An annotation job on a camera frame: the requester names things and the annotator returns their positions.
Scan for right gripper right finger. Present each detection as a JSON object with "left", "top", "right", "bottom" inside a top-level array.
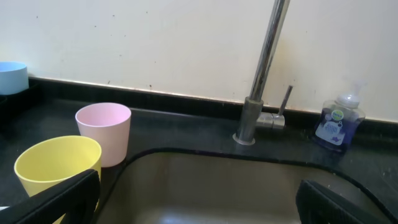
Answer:
[{"left": 295, "top": 179, "right": 388, "bottom": 224}]

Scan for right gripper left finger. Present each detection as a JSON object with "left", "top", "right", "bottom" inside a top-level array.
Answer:
[{"left": 0, "top": 169, "right": 101, "bottom": 224}]

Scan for yellow cup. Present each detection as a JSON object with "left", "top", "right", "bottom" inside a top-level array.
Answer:
[{"left": 14, "top": 135, "right": 103, "bottom": 224}]

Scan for pink cup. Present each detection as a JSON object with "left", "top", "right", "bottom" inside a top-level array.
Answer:
[{"left": 75, "top": 102, "right": 132, "bottom": 168}]

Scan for blue soap bottle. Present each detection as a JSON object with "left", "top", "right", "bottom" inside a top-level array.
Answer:
[{"left": 312, "top": 79, "right": 368, "bottom": 153}]

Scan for steel sink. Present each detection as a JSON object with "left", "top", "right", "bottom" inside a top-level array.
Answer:
[{"left": 93, "top": 147, "right": 398, "bottom": 224}]

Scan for blue cup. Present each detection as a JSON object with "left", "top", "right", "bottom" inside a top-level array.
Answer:
[{"left": 0, "top": 61, "right": 30, "bottom": 96}]

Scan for steel tap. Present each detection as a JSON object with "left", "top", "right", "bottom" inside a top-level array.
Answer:
[{"left": 232, "top": 0, "right": 294, "bottom": 146}]

